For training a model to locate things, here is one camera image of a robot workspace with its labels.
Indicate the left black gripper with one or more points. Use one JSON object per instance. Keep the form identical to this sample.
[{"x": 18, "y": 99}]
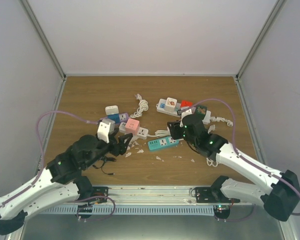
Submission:
[{"x": 123, "y": 148}]

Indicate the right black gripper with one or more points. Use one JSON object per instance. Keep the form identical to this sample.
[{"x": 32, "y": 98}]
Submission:
[{"x": 174, "y": 129}]

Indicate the pink cube adapter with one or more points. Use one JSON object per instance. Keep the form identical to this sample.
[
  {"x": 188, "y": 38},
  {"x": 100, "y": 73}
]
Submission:
[{"x": 132, "y": 126}]

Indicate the black power adapter with cable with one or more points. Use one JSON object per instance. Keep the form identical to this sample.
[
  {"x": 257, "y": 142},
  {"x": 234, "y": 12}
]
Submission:
[{"x": 103, "y": 164}]

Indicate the blue cube adapter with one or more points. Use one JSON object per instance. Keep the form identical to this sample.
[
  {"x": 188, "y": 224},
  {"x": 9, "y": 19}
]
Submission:
[{"x": 114, "y": 117}]

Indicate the white cartoon cube adapter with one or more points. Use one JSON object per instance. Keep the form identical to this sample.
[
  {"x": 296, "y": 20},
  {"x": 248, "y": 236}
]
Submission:
[{"x": 170, "y": 105}]

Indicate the red cube adapter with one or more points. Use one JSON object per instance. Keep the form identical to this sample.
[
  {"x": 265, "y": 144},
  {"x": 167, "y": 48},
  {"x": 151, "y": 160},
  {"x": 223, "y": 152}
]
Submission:
[{"x": 185, "y": 103}]

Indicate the dark green cube adapter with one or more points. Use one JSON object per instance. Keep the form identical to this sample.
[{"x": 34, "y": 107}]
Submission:
[{"x": 201, "y": 110}]

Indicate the long white power strip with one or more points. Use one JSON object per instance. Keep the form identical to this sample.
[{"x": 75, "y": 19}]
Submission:
[{"x": 160, "y": 109}]

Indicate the white square charger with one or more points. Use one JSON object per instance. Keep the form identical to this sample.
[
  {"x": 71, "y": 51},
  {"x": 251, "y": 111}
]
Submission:
[{"x": 112, "y": 109}]

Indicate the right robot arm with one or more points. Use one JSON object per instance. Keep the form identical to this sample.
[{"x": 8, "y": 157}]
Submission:
[{"x": 276, "y": 191}]

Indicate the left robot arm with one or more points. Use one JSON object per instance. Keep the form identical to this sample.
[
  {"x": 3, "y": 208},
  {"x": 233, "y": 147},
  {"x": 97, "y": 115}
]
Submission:
[{"x": 59, "y": 182}]

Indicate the teal power strip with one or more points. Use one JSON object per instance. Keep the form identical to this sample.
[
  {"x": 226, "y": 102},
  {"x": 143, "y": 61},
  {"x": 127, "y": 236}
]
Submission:
[{"x": 162, "y": 143}]

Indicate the white power strip centre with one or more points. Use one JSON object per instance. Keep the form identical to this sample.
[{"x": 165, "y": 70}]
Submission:
[{"x": 141, "y": 134}]

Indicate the purple power strip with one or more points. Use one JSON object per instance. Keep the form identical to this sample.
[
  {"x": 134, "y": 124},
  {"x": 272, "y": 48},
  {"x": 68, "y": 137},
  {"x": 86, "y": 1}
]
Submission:
[{"x": 123, "y": 117}]

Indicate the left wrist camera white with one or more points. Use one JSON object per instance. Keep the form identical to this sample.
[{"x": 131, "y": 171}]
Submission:
[{"x": 106, "y": 127}]

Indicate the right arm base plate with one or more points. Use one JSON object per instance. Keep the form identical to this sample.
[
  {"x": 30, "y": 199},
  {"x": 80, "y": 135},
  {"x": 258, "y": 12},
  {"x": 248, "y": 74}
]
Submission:
[{"x": 210, "y": 195}]

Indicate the slotted cable duct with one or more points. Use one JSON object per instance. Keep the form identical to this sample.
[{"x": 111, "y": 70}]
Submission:
[{"x": 134, "y": 210}]

